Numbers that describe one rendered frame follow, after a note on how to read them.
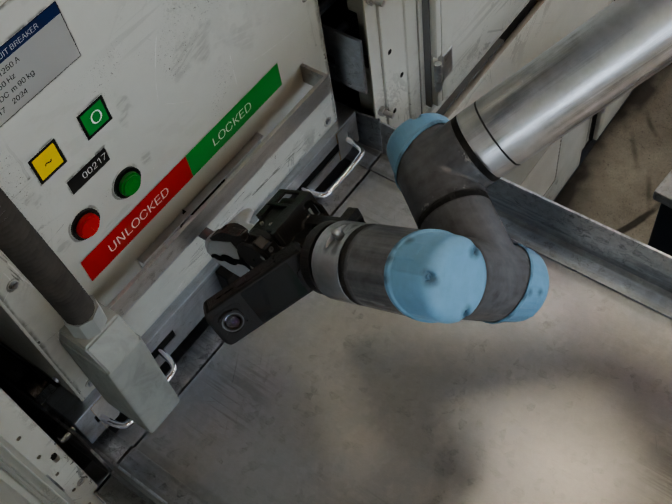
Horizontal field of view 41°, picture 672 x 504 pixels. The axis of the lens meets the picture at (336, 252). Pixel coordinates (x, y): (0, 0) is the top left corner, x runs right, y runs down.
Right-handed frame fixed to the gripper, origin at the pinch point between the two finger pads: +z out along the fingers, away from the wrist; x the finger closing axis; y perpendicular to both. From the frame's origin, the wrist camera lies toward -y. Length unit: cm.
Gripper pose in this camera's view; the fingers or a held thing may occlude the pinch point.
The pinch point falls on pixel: (210, 252)
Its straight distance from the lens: 98.8
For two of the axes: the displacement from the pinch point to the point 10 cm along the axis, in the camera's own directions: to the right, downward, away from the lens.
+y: 5.9, -7.1, 3.9
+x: -5.0, -7.0, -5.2
